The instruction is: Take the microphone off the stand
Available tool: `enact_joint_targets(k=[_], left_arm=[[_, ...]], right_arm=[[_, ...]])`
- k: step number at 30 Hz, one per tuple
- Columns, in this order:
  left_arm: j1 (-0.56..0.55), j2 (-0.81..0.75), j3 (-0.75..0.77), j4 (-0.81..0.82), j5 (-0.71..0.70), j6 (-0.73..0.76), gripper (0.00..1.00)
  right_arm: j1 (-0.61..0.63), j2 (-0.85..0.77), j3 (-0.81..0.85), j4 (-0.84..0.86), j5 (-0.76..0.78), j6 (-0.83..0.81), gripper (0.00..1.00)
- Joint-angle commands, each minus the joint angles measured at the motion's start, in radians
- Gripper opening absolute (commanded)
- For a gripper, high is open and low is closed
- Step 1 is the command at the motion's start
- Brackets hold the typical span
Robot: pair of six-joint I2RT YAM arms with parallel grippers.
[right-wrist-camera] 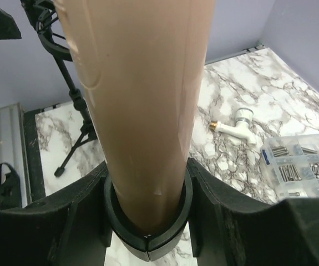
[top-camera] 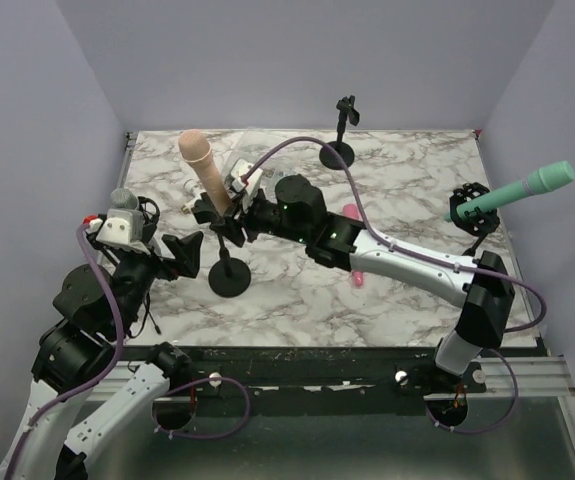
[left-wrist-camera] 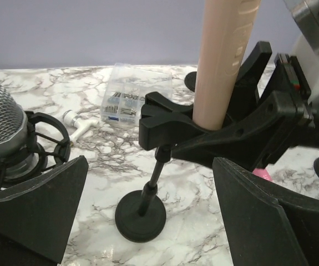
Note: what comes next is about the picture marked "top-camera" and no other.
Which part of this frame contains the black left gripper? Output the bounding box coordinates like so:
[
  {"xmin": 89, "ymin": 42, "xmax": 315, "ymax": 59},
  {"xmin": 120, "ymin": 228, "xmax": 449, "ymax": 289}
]
[{"xmin": 113, "ymin": 223, "xmax": 204, "ymax": 336}]

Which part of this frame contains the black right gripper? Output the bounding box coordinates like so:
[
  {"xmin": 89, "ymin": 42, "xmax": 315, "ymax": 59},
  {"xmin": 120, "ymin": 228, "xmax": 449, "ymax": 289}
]
[{"xmin": 212, "ymin": 183, "xmax": 310, "ymax": 246}]

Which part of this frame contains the black desk mic stand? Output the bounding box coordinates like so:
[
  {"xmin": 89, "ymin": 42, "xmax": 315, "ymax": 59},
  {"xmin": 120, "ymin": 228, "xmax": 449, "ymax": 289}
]
[
  {"xmin": 191, "ymin": 193, "xmax": 251, "ymax": 298},
  {"xmin": 319, "ymin": 95, "xmax": 360, "ymax": 170}
]

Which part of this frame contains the silver condenser microphone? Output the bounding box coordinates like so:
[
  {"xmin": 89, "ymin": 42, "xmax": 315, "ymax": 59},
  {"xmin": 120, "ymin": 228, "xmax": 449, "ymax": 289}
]
[{"xmin": 110, "ymin": 188, "xmax": 139, "ymax": 210}]

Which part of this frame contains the beige microphone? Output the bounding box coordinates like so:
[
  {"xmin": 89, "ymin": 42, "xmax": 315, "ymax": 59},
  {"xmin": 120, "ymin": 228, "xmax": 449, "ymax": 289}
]
[{"xmin": 177, "ymin": 129, "xmax": 231, "ymax": 215}]

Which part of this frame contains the pink microphone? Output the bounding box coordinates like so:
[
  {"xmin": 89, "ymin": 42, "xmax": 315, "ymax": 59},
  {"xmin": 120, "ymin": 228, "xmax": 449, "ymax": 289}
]
[{"xmin": 342, "ymin": 203, "xmax": 368, "ymax": 289}]

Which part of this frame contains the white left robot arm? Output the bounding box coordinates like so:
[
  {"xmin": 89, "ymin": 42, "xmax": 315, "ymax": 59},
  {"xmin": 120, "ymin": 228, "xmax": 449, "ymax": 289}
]
[{"xmin": 0, "ymin": 226, "xmax": 203, "ymax": 479}]

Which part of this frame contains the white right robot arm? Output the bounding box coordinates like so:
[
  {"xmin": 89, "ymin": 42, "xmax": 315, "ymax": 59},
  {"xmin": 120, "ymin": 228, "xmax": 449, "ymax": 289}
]
[{"xmin": 207, "ymin": 175, "xmax": 515, "ymax": 392}]

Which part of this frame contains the teal microphone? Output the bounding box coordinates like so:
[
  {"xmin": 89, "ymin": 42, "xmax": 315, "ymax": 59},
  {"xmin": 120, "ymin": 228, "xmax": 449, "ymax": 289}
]
[{"xmin": 458, "ymin": 161, "xmax": 575, "ymax": 214}]

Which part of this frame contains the small white cylinder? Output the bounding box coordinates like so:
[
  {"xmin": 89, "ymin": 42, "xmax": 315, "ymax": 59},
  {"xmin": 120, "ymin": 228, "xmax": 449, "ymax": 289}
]
[{"xmin": 183, "ymin": 179, "xmax": 200, "ymax": 195}]

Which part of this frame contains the clear plastic parts box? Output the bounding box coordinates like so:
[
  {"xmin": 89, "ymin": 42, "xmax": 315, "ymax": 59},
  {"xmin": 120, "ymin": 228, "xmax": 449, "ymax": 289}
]
[{"xmin": 220, "ymin": 129, "xmax": 299, "ymax": 199}]

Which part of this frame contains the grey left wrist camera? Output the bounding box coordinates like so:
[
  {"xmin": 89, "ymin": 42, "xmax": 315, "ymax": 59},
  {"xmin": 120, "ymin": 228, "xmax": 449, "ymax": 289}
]
[{"xmin": 96, "ymin": 209, "xmax": 144, "ymax": 253}]

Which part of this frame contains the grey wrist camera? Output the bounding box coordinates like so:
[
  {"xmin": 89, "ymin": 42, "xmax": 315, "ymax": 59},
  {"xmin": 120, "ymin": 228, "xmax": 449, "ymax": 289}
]
[
  {"xmin": 225, "ymin": 159, "xmax": 263, "ymax": 211},
  {"xmin": 96, "ymin": 209, "xmax": 144, "ymax": 253}
]

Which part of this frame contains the black shock mount stand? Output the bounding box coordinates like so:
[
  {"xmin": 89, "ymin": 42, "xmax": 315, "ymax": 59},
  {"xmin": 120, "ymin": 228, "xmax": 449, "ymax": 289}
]
[
  {"xmin": 83, "ymin": 195, "xmax": 163, "ymax": 271},
  {"xmin": 446, "ymin": 182, "xmax": 500, "ymax": 257}
]

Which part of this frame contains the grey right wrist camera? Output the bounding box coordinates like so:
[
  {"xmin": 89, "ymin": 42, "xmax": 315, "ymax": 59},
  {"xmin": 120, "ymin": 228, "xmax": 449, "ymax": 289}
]
[{"xmin": 225, "ymin": 159, "xmax": 263, "ymax": 211}]

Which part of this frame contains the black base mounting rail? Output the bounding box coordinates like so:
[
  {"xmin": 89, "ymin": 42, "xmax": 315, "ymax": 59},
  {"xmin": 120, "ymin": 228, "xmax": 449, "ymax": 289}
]
[{"xmin": 116, "ymin": 344, "xmax": 523, "ymax": 419}]

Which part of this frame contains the black right shock mount stand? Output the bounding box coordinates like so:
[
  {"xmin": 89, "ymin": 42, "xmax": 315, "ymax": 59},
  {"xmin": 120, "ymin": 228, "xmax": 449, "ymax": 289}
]
[{"xmin": 446, "ymin": 182, "xmax": 500, "ymax": 257}]

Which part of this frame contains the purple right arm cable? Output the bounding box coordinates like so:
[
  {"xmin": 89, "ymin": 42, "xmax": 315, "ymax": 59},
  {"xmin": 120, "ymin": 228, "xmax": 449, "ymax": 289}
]
[{"xmin": 241, "ymin": 137, "xmax": 548, "ymax": 435}]

